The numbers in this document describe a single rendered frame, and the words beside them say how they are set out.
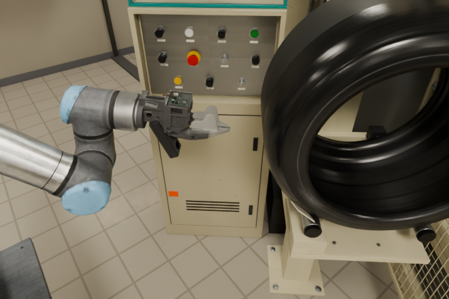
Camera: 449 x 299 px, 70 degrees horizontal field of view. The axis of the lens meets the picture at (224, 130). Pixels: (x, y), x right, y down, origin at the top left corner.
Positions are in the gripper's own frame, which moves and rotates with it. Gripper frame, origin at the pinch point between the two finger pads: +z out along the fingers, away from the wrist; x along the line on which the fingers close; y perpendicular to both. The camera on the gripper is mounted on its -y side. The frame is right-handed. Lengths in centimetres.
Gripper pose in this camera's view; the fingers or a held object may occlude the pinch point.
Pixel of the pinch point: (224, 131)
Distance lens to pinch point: 76.2
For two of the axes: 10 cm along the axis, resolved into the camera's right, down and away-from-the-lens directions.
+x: 0.5, -5.9, 8.1
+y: 1.2, -8.0, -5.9
